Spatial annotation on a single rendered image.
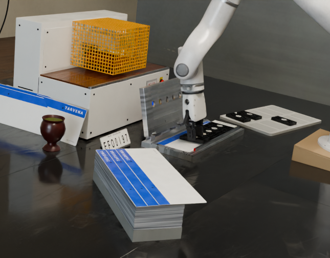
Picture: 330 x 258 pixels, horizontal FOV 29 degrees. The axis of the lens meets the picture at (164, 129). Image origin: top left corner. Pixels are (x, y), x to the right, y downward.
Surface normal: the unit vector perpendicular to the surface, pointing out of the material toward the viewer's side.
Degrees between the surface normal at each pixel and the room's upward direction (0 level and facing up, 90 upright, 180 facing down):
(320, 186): 0
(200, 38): 48
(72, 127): 69
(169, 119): 76
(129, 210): 90
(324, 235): 0
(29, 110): 63
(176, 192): 0
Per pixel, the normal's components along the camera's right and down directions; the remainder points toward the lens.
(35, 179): 0.11, -0.95
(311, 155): -0.54, 0.19
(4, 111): -0.37, -0.24
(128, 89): 0.86, 0.24
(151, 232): 0.34, 0.32
